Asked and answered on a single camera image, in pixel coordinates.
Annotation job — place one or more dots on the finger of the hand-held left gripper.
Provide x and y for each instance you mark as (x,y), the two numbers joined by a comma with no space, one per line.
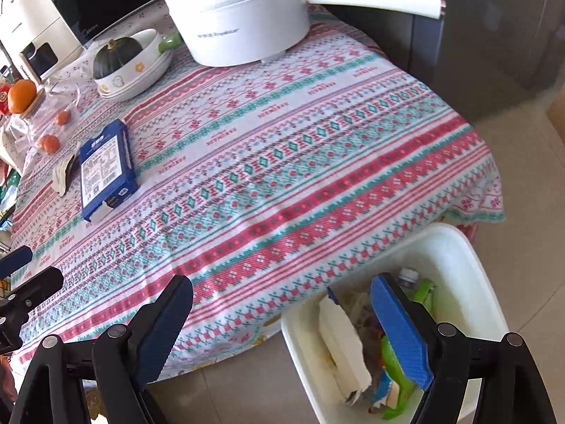
(39,285)
(15,261)

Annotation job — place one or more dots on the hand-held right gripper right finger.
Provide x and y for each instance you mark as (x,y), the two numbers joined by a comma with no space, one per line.
(397,327)

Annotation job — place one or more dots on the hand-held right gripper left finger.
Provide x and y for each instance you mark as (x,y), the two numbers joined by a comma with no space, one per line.
(163,327)

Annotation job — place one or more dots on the crushed clear plastic bottle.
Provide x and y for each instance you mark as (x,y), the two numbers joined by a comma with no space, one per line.
(408,276)

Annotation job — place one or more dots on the green chip bag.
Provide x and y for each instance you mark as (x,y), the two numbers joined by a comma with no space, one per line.
(399,406)

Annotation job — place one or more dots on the white plastic bin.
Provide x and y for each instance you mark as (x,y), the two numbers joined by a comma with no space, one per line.
(463,274)

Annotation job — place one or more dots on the torn grey packet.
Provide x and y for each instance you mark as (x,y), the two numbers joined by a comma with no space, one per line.
(62,176)

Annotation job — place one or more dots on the small orange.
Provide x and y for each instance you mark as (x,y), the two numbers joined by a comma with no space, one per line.
(53,145)
(42,142)
(62,118)

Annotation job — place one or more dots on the blue cardboard box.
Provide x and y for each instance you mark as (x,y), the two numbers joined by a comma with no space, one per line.
(106,168)

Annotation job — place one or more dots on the large tangerine with stem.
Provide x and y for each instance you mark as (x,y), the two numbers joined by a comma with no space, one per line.
(22,97)

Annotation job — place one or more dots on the glass jar with wooden lid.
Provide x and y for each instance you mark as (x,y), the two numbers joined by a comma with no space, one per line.
(70,97)

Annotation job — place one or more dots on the white flower print bowl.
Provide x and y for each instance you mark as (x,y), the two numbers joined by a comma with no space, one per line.
(132,75)

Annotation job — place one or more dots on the dark green squash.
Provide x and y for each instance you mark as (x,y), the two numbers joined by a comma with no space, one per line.
(114,59)

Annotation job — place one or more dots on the white shallow dish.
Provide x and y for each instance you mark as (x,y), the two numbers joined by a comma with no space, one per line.
(152,81)

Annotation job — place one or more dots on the black microwave oven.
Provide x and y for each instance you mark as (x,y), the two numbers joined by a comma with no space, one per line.
(101,0)

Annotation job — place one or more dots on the grey refrigerator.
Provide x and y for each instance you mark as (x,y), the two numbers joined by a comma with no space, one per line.
(485,31)

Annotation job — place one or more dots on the white electric pot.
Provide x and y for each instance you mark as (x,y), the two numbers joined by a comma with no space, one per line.
(247,22)

